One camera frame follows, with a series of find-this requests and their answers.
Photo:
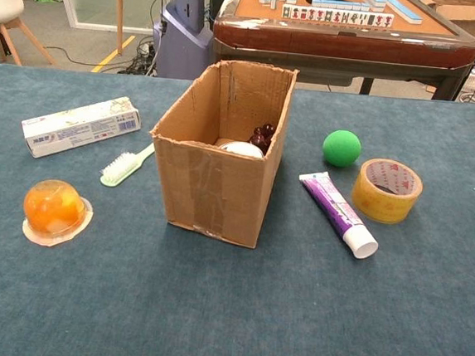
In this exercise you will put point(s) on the purple white tube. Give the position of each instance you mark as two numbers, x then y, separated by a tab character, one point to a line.
335	205

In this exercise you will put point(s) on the green foam ball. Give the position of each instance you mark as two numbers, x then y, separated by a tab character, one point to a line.
341	149

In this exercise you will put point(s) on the yellow packing tape roll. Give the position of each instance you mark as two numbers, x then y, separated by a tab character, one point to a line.
380	209

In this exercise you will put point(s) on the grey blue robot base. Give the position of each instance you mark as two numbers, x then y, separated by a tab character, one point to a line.
178	43

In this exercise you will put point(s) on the open brown cardboard box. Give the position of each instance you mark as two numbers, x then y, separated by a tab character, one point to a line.
215	192

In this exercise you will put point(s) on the round white lidded jar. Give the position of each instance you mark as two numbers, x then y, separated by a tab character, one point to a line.
242	148

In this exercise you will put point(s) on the dark red grape bunch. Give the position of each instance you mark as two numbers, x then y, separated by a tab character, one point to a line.
262	136

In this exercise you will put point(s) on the light green brush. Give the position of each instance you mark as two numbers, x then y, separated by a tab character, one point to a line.
117	171

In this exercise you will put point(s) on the teal felt table cover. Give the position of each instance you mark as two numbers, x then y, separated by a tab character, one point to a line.
226	310

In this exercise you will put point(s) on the white toothpaste carton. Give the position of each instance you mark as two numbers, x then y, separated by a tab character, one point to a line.
79	126

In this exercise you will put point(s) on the brown mahjong table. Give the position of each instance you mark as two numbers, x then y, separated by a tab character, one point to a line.
337	41

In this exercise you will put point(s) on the orange fruit jelly cup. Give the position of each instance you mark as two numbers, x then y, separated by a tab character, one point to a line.
53	209

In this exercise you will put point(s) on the row of mahjong tiles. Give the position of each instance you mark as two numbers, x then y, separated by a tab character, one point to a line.
339	16

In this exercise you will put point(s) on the wooden pole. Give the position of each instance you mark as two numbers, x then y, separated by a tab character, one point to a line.
119	9

